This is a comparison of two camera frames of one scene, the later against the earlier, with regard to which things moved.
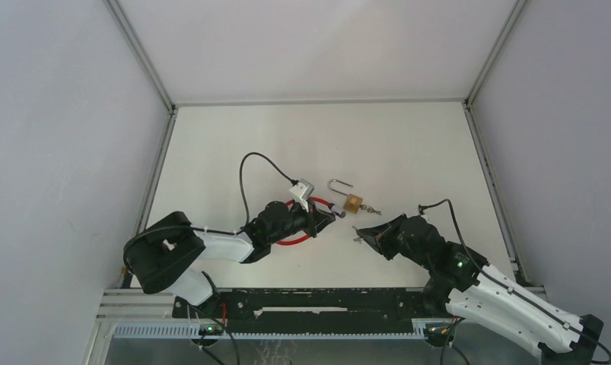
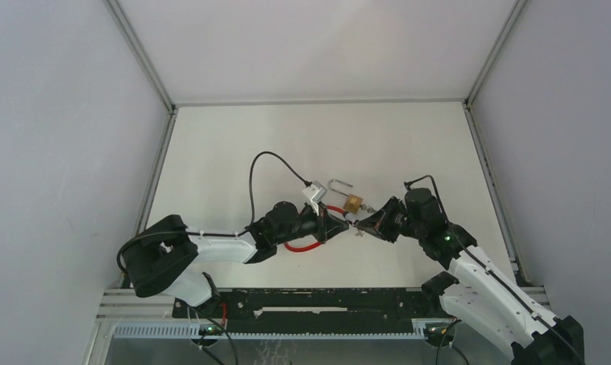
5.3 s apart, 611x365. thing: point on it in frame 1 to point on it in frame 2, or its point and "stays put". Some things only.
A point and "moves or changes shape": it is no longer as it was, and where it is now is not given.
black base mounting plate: x=311 y=307 stays put
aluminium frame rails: x=125 y=303 stays put
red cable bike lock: x=331 y=206 moves or changes shape
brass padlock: x=352 y=203 stays put
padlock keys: x=369 y=209 stays put
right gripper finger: x=382 y=237 to x=384 y=223
